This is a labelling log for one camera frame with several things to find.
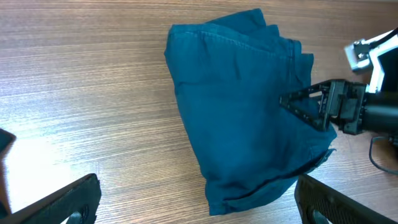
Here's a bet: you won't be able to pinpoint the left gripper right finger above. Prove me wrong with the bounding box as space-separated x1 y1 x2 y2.
294 174 395 224

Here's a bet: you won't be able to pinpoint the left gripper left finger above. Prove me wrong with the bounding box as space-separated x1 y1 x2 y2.
1 174 101 224

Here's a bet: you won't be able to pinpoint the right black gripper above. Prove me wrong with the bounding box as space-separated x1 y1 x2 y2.
279 79 367 135

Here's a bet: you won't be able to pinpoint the dark blue shorts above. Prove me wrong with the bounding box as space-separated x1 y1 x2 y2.
164 9 336 215

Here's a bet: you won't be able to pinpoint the black polo shirt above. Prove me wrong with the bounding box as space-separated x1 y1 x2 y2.
1 129 16 218

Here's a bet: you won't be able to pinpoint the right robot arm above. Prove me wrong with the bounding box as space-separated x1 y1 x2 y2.
279 79 397 146

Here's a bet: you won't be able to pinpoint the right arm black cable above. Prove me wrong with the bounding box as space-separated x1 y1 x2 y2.
368 135 398 175

